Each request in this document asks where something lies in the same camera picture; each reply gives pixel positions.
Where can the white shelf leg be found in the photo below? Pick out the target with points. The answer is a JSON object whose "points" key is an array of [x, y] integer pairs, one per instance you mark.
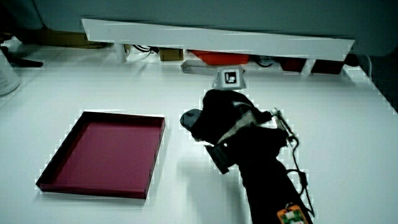
{"points": [[120, 53]]}

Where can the orange-red box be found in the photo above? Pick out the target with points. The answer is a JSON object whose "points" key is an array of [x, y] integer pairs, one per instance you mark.
{"points": [[221, 58]]}

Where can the small brown cardboard box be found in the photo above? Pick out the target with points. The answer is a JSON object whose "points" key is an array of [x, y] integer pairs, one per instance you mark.
{"points": [[171, 54]]}

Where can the grey computer mouse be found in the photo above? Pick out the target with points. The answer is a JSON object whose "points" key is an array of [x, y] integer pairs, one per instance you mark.
{"points": [[190, 119]]}

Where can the orange sensor module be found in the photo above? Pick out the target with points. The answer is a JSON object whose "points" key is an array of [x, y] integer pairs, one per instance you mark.
{"points": [[292, 215]]}

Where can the white raised shelf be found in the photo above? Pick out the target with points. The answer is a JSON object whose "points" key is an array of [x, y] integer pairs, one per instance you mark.
{"points": [[217, 39]]}

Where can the white desk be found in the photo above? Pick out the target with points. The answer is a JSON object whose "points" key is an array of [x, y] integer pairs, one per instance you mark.
{"points": [[335, 140]]}

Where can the maroon shallow tray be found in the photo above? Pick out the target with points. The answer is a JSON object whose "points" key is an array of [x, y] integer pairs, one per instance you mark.
{"points": [[109, 152]]}

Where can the flat brown cardboard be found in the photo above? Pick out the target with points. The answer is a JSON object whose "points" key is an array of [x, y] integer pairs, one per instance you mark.
{"points": [[62, 38]]}

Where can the person's right forearm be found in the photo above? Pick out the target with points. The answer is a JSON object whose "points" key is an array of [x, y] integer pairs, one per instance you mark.
{"points": [[267, 193]]}

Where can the dark red box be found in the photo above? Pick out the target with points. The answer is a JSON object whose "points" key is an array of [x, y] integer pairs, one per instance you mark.
{"points": [[292, 64], [327, 66]]}

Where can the person's right hand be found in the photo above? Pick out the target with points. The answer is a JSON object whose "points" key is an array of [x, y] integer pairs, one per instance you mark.
{"points": [[224, 115]]}

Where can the grey flat object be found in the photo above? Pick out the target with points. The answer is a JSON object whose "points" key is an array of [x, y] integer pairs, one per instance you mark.
{"points": [[196, 67]]}

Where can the white round container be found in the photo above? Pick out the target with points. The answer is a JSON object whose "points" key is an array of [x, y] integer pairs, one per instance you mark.
{"points": [[6, 77]]}

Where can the black stand foot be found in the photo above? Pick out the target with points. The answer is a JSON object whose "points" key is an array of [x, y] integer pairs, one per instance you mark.
{"points": [[21, 62]]}

